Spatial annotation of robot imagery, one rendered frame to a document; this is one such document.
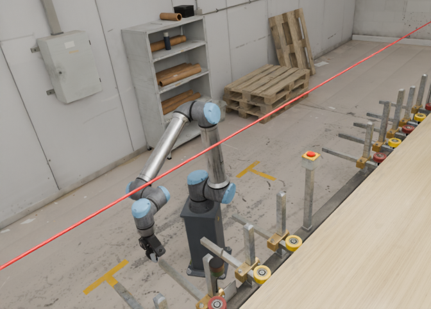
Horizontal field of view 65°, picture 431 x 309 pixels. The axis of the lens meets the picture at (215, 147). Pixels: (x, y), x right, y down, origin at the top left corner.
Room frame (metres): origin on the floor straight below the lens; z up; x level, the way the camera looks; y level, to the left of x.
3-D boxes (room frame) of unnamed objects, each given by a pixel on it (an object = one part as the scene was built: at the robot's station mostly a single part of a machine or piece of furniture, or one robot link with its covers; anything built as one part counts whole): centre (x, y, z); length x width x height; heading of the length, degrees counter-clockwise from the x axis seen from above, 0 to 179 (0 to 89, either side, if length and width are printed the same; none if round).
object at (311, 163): (1.47, -0.49, 1.18); 0.07 x 0.07 x 0.08; 41
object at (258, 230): (1.35, -0.20, 0.83); 0.43 x 0.03 x 0.04; 41
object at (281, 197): (1.30, -0.30, 0.89); 0.03 x 0.03 x 0.48; 41
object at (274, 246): (1.29, -0.28, 0.84); 0.13 x 0.06 x 0.05; 131
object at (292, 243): (1.20, -0.34, 0.85); 0.08 x 0.08 x 0.11
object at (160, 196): (1.35, 0.33, 1.14); 0.12 x 0.12 x 0.09; 57
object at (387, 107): (2.13, -1.23, 0.93); 0.03 x 0.03 x 0.48; 41
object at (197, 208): (1.93, 0.15, 0.65); 0.19 x 0.19 x 0.10
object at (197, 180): (1.92, 0.14, 0.79); 0.17 x 0.15 x 0.18; 57
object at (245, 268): (1.12, -0.09, 0.83); 0.13 x 0.06 x 0.05; 131
